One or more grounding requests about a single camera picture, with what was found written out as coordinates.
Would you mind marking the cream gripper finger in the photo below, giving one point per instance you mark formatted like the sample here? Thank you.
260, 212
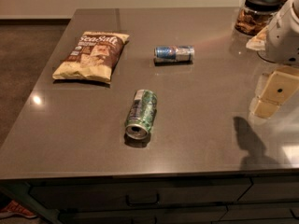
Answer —
273, 90

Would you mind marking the green soda can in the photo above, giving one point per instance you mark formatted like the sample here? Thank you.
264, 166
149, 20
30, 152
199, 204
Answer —
141, 116

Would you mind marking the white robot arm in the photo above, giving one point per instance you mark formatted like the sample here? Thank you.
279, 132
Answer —
278, 43

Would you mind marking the blue silver can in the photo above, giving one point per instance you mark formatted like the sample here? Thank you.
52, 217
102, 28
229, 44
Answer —
173, 54

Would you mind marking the glass jar with black lid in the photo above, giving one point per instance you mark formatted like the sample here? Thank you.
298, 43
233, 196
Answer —
254, 15

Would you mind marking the right dark cabinet drawer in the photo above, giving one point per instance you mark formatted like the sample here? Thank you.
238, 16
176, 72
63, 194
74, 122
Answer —
272, 189

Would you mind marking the sea salt chips bag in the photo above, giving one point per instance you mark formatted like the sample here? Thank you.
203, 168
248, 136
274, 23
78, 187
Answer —
93, 58

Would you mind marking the orange sneaker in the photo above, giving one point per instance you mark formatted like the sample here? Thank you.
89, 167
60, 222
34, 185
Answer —
14, 209

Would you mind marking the dark cabinet drawer with handle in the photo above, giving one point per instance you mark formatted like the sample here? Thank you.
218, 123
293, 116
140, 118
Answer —
143, 194

